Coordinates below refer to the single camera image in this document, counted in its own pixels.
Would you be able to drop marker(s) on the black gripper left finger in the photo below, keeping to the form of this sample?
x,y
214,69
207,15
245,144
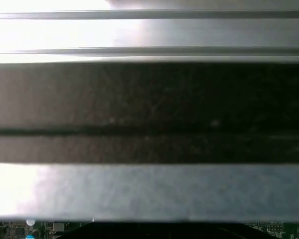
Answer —
x,y
109,232

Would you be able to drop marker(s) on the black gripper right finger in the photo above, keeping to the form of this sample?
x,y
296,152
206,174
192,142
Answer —
x,y
201,232

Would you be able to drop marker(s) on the green motherboard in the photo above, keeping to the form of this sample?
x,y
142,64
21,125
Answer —
x,y
15,230

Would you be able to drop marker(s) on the black PC case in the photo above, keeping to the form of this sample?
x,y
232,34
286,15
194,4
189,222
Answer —
x,y
149,112

